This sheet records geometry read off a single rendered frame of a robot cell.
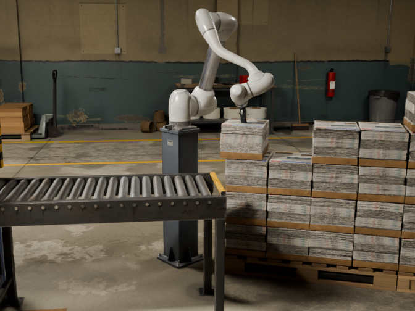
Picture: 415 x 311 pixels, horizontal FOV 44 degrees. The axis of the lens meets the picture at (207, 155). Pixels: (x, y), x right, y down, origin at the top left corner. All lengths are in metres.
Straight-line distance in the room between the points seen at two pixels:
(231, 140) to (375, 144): 0.92
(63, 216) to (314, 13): 8.38
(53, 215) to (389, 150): 2.04
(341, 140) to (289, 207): 0.56
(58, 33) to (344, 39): 5.46
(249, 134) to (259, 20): 6.87
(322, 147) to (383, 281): 0.98
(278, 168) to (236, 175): 0.28
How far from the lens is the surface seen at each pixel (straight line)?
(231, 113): 9.47
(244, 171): 3.46
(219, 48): 3.36
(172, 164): 3.65
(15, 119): 9.15
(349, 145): 3.39
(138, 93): 9.93
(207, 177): 3.18
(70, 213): 2.71
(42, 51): 10.06
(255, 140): 3.41
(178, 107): 3.58
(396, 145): 3.41
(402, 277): 3.67
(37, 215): 2.74
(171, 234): 3.82
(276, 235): 3.57
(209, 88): 3.69
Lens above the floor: 1.57
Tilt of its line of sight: 12 degrees down
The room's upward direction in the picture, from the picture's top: straight up
